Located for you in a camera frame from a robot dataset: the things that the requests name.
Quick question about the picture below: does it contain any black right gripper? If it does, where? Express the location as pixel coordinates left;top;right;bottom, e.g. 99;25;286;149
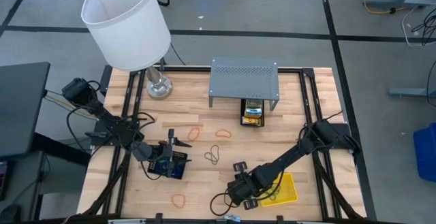
227;161;274;211

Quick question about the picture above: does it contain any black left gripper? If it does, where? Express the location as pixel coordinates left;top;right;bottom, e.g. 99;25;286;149
131;129;193;178

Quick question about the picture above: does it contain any black mesh plastic basket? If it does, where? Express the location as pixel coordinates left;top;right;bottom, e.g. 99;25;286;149
240;97;266;127
147;150;189;180

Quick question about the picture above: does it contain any olive green rubber band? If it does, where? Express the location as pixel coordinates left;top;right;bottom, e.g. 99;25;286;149
267;185;283;199

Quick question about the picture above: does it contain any black rubber band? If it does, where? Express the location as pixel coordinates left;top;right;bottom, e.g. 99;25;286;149
203;144;220;165

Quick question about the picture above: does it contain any yellow plastic basket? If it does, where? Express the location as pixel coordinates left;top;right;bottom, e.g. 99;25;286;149
258;172;299;208

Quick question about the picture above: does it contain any green blue crayon box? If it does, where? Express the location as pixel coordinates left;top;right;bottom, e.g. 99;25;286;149
243;107;263;118

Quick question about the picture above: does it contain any black desk top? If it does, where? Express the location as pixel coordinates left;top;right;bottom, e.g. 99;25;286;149
0;61;51;159

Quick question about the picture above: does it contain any grey desk foot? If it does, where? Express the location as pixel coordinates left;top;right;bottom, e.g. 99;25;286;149
388;86;436;99

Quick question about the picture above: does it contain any grey perforated metal shelf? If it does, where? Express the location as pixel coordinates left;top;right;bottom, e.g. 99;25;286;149
208;57;281;112

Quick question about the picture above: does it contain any white shade silver table lamp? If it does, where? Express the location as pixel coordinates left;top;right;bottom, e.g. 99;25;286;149
80;0;174;101

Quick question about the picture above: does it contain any blue plastic bin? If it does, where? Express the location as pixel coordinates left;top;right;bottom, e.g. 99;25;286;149
413;122;436;183

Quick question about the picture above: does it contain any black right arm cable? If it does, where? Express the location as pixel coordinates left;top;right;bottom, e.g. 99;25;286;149
208;190;241;217

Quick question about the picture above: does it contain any black aluminium table frame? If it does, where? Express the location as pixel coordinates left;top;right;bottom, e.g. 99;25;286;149
76;65;369;223

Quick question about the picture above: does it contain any silver aluminium rail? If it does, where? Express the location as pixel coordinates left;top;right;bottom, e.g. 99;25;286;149
107;218;148;224

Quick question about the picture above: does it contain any black lamp cord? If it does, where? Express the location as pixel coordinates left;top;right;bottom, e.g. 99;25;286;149
169;42;187;66

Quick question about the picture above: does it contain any thin yellow wire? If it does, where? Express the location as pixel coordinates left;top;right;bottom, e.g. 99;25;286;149
46;94;98;121

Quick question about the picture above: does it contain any white floor cable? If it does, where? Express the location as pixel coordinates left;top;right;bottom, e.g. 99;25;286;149
401;6;436;48

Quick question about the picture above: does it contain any black cable bundle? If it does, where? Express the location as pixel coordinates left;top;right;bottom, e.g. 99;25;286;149
411;7;436;47

